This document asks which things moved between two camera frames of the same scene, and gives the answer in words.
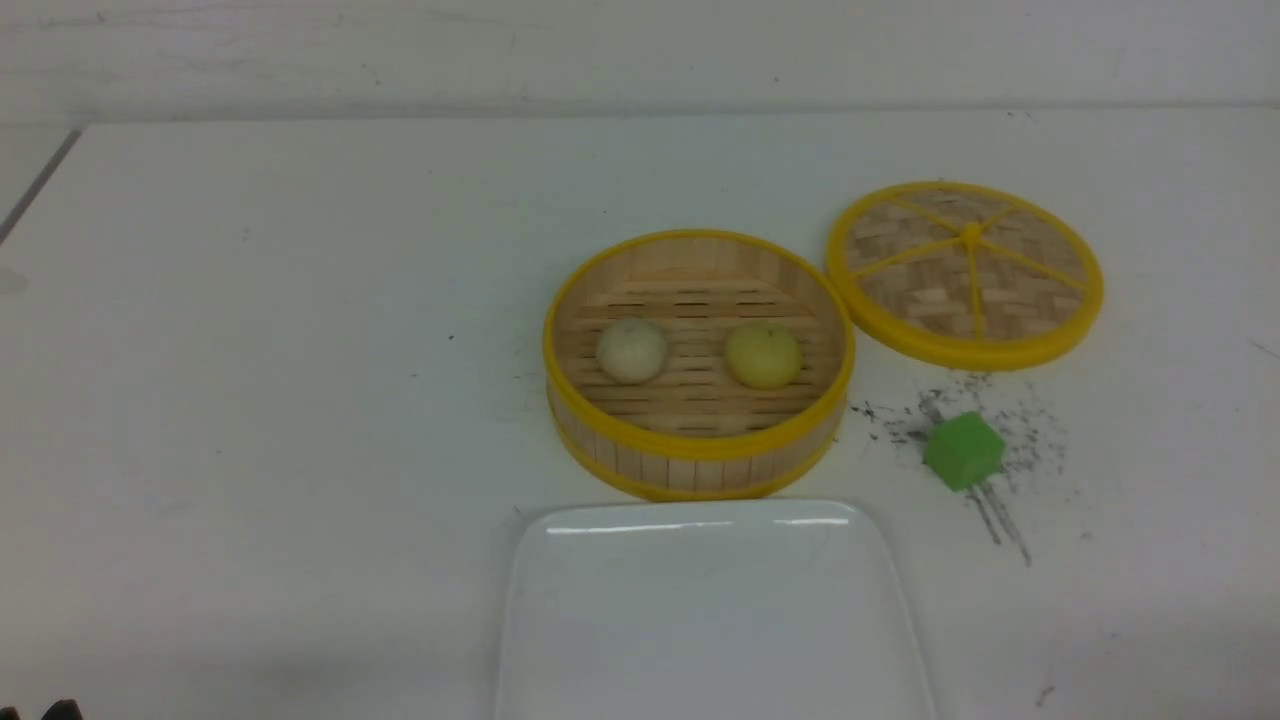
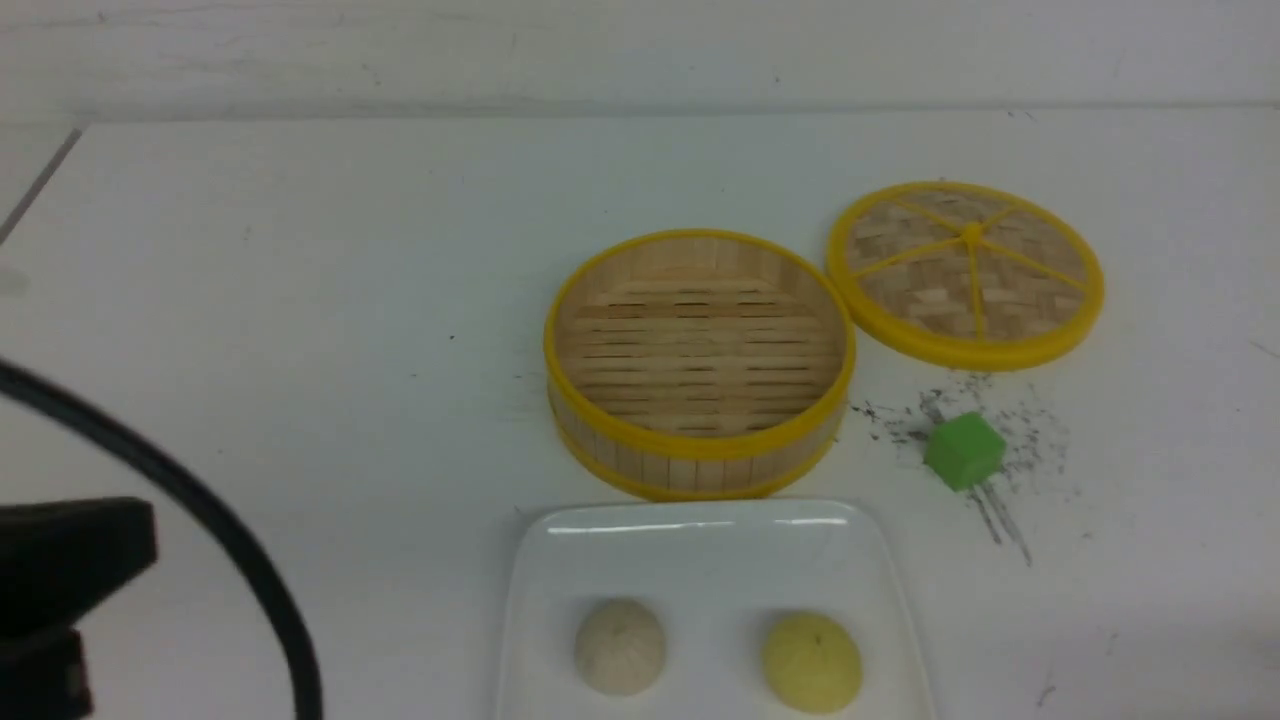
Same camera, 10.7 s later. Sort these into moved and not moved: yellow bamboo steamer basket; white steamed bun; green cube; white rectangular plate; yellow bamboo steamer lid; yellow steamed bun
Moved: white steamed bun; yellow steamed bun
Not moved: white rectangular plate; yellow bamboo steamer lid; yellow bamboo steamer basket; green cube
